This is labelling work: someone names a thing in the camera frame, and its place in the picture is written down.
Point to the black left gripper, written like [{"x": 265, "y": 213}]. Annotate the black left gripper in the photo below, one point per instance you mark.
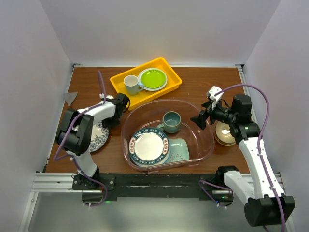
[{"x": 105, "y": 123}]

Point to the beige bowl with black rim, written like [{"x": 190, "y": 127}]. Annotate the beige bowl with black rim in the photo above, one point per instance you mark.
[{"x": 222, "y": 132}]

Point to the dark blue patterned plate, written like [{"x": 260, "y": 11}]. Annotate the dark blue patterned plate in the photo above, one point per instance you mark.
[{"x": 99, "y": 137}]

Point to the white mug blue handle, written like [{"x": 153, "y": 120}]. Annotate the white mug blue handle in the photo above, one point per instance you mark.
[{"x": 133, "y": 84}]

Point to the clear plastic bin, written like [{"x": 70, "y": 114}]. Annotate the clear plastic bin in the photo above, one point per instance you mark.
[{"x": 200, "y": 142}]

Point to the dark green lettered plate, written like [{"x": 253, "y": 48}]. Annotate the dark green lettered plate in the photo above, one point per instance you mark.
[{"x": 149, "y": 147}]

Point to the aluminium table frame rail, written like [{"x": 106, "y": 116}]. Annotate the aluminium table frame rail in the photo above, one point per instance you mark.
[{"x": 289, "y": 224}]

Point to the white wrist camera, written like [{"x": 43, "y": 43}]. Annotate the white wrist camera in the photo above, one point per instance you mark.
[
  {"x": 214, "y": 93},
  {"x": 102, "y": 96}
]

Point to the yellow plastic tray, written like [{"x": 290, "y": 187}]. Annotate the yellow plastic tray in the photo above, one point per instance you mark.
[{"x": 173, "y": 82}]

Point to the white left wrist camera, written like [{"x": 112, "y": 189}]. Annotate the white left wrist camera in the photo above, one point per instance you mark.
[{"x": 102, "y": 96}]

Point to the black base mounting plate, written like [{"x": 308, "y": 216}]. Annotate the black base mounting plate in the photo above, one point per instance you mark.
[{"x": 163, "y": 186}]

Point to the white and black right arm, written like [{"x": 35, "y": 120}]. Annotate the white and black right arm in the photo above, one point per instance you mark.
[{"x": 265, "y": 202}]

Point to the mint divided rectangular plate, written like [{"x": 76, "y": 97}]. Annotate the mint divided rectangular plate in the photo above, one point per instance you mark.
[{"x": 178, "y": 151}]

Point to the teal glazed ceramic mug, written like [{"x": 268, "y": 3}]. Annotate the teal glazed ceramic mug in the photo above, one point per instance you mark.
[{"x": 171, "y": 122}]

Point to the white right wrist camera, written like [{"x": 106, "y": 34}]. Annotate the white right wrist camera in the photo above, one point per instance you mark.
[{"x": 214, "y": 93}]

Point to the yellow patterned bowl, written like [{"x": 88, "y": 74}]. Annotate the yellow patterned bowl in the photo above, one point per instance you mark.
[{"x": 225, "y": 143}]

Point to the green plate white rim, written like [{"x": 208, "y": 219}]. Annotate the green plate white rim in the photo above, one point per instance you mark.
[{"x": 153, "y": 79}]

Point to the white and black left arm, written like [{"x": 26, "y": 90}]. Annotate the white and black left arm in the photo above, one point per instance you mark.
[{"x": 74, "y": 135}]

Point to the grey triangular scraper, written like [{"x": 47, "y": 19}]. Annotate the grey triangular scraper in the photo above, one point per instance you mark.
[{"x": 70, "y": 97}]

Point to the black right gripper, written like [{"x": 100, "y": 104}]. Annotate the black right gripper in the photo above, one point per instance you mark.
[{"x": 210, "y": 110}]

